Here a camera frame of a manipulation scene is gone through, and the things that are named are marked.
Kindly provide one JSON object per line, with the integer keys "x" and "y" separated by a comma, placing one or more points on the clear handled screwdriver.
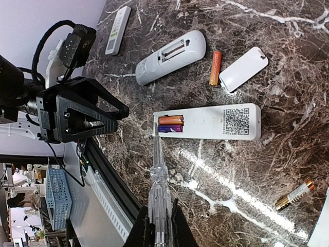
{"x": 160, "y": 204}

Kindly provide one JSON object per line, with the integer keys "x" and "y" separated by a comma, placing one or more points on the orange battery of QR remote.
{"x": 171, "y": 120}

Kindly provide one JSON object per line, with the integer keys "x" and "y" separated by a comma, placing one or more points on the white battery cover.
{"x": 320, "y": 234}
{"x": 243, "y": 69}

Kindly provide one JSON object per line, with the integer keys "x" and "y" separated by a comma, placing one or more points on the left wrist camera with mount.
{"x": 75, "y": 50}

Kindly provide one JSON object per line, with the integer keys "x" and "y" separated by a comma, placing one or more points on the orange AA battery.
{"x": 216, "y": 68}

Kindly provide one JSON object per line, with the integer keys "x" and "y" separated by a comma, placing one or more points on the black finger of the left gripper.
{"x": 77, "y": 118}
{"x": 81, "y": 94}

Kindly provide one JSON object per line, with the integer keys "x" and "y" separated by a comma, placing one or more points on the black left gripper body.
{"x": 43, "y": 104}

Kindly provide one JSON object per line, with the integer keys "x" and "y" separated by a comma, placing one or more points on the white remote with green buttons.
{"x": 117, "y": 31}

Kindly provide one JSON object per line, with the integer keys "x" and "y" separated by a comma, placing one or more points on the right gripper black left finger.
{"x": 140, "y": 234}

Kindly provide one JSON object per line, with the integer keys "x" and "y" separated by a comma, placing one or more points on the black curved front rail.
{"x": 113, "y": 182}

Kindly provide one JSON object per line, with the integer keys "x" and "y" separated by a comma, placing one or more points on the purple battery of QR remote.
{"x": 170, "y": 128}

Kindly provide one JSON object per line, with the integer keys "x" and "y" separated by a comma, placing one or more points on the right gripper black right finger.
{"x": 182, "y": 235}

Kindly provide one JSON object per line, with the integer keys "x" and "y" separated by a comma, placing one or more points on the white remote with battery compartment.
{"x": 179, "y": 53}

